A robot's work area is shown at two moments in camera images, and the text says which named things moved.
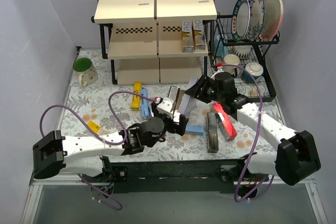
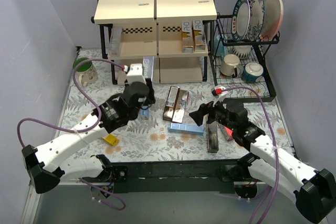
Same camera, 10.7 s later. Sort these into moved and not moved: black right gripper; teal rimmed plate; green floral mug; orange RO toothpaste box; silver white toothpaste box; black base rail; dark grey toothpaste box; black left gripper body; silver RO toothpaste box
Moved: black right gripper; black left gripper body; silver white toothpaste box
Not moved: black base rail; teal rimmed plate; orange RO toothpaste box; silver RO toothpaste box; green floral mug; dark grey toothpaste box
